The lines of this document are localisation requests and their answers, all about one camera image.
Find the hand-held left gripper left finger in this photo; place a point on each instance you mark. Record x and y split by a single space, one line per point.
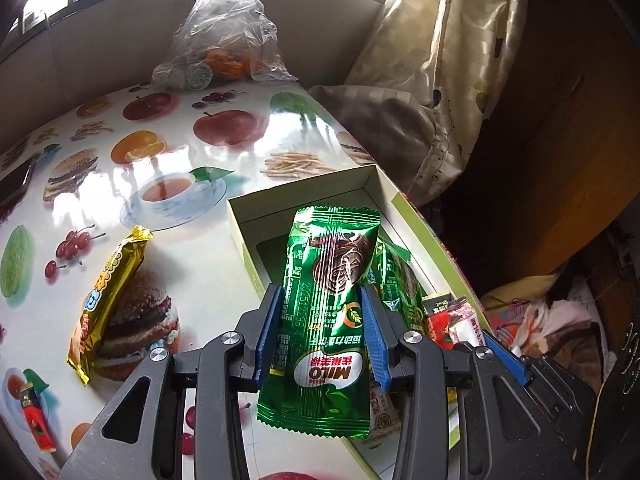
265 330

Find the green citrus fruit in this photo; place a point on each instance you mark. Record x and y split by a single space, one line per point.
196 75

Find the small red black snack packet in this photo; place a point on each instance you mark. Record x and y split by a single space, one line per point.
437 329
37 420

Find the pink striped snack packet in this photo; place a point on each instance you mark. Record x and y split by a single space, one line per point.
385 415

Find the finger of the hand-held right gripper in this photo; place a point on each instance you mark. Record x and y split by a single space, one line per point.
505 360

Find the clear plastic bag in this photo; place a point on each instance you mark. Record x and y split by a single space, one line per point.
225 15

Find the fruit printed tablecloth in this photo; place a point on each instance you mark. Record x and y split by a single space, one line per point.
200 240

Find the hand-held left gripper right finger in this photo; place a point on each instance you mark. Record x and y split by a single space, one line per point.
375 340

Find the green white cardboard box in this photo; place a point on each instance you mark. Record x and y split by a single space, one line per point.
320 192

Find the cream patterned curtain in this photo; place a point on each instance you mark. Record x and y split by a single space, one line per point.
440 35

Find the orange fruit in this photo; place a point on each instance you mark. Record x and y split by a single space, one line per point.
225 62

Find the long gold snack packet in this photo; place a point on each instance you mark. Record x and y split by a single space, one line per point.
105 310

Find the white red snack packet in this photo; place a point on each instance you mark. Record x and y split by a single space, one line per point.
470 332

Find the green chocolate wafer packet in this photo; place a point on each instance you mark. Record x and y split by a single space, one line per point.
325 270
400 285

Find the black bag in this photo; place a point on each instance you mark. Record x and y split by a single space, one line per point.
625 385

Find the pink white plastic bag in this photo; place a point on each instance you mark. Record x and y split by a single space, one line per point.
520 320

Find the black smartphone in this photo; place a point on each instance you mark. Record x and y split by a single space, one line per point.
12 182

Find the brown wooden cabinet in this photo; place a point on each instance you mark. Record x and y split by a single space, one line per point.
565 135

